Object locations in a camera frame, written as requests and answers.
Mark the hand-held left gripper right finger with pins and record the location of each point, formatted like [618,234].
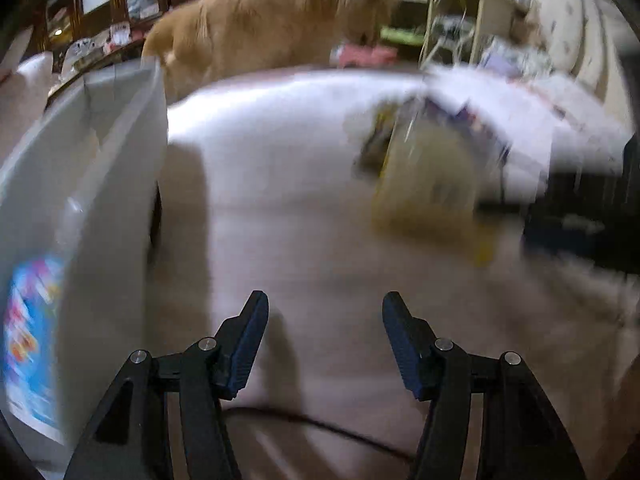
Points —
[405,347]

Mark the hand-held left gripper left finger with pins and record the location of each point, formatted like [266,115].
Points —
[245,347]

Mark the yellow plastic bag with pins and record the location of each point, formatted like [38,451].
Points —
[425,185]

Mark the grey plastic storage bin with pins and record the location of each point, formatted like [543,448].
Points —
[100,200]

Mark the crumpled plastic bags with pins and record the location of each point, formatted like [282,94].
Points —
[515,57]

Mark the white floral quilt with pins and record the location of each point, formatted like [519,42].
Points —
[575,35]

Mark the pink bed blanket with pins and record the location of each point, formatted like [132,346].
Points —
[300,185]

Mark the yellow-green shelf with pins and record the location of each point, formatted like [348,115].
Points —
[495,15]

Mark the pink cloth item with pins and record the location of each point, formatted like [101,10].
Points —
[370,55]

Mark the cluttered wooden table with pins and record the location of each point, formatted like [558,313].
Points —
[100,57]

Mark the golden dog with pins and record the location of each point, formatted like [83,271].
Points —
[270,20]

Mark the white pillow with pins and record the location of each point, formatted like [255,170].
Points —
[25,95]

